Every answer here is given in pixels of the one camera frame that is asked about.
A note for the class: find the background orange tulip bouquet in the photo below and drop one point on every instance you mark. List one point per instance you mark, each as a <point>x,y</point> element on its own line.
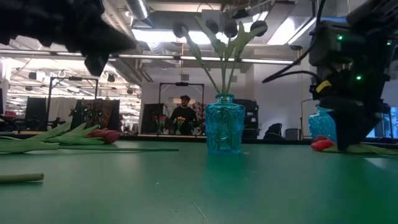
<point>180,119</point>

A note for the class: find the green table mat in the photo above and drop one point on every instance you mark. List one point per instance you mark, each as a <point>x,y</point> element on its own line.
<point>199,193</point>

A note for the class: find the black panel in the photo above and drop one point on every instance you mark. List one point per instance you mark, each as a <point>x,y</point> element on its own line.
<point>151,118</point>

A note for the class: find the long ceiling tube light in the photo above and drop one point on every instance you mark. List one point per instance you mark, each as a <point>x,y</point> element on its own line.
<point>258,60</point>

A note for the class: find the black artificial tulip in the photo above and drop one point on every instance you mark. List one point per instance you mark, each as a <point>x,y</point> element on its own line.
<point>179,30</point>
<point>230,28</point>
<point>212,26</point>
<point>259,27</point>

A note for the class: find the round silver air duct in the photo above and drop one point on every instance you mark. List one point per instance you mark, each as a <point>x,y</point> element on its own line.
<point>138,9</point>

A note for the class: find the dome ceiling camera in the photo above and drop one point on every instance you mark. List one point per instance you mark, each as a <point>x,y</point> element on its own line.
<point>295,47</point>

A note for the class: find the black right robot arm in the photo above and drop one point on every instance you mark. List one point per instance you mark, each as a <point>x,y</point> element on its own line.
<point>342,46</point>

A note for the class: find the blue hobnail glass vase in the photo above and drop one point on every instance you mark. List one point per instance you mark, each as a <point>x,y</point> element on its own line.
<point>320,124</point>

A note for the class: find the background red tulip bouquet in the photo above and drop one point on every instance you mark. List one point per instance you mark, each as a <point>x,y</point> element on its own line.
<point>161,118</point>

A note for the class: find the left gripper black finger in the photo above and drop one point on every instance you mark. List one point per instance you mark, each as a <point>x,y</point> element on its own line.
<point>116,48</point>
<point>116,34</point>

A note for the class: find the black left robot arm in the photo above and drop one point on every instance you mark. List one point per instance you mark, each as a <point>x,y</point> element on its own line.
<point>31,18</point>

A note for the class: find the blue medallion glass vase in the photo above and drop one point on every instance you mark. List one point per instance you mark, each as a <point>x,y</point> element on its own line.
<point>224,124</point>

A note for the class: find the patterned cloth panel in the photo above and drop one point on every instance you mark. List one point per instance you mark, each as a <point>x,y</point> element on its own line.
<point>99,115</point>

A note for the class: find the green stem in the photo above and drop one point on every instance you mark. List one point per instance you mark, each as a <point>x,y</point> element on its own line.
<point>21,178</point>

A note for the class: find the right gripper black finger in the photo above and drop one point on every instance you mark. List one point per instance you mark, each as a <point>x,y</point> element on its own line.
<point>360,130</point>
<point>343,130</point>

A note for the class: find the black camera rig frame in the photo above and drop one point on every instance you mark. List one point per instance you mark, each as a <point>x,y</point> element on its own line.
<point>74,78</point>
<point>182,83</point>

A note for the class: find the black ceiling spotlight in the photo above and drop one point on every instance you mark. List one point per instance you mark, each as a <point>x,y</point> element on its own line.
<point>110,77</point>

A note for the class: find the black cabinet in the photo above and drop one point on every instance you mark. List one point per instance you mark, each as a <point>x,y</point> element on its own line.
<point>252,118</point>

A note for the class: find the large rectangular metal duct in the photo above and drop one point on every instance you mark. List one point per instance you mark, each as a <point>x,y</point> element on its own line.
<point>289,28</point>

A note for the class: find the person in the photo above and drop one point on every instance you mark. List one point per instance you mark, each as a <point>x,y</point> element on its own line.
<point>184,116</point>

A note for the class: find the yellow tag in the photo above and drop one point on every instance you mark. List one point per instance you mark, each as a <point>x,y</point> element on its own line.
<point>323,86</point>

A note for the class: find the grey bin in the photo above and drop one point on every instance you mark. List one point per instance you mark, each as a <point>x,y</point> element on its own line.
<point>292,133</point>

